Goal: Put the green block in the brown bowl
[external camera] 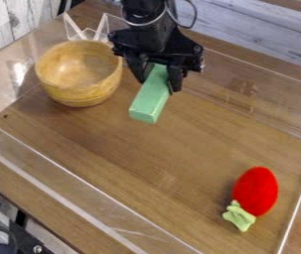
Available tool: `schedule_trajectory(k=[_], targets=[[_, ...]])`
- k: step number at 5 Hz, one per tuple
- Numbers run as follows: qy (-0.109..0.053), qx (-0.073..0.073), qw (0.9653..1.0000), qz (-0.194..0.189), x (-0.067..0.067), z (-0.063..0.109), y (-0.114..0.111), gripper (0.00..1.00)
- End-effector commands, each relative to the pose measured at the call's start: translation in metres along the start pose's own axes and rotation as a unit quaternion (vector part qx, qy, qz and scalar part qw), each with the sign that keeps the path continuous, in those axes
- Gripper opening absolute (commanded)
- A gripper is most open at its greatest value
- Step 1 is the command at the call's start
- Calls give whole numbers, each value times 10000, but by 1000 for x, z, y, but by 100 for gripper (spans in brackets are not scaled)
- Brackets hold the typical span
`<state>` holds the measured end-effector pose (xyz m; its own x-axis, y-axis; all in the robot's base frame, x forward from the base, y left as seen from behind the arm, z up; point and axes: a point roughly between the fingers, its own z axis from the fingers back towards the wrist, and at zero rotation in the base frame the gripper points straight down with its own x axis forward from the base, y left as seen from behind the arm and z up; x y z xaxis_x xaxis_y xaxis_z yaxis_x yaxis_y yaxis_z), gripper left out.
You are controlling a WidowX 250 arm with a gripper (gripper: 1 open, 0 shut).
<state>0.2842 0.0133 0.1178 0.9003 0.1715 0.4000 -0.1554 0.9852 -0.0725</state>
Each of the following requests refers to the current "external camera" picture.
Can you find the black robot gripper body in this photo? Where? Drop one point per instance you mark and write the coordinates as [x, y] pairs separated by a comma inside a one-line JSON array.
[[157, 44]]

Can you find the green rectangular block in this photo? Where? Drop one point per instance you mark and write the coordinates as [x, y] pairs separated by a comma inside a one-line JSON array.
[[152, 97]]

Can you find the red plush strawberry toy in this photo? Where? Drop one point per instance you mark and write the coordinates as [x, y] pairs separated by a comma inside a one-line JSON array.
[[255, 194]]

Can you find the clear acrylic corner bracket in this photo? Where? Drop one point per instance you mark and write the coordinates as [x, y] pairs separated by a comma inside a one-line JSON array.
[[89, 34]]

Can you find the clear acrylic tray wall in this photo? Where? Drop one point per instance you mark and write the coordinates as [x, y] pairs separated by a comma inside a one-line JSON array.
[[128, 188]]

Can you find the black clamp with cable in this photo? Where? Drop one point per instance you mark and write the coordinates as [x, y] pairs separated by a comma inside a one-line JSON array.
[[18, 241]]

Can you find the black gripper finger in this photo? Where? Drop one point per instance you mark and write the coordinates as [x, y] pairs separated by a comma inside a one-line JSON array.
[[176, 78], [140, 66]]

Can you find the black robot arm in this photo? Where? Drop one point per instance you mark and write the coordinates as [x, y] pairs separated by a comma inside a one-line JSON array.
[[141, 13]]

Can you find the brown wooden bowl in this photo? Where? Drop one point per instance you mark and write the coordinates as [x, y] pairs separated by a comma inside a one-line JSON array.
[[80, 72]]

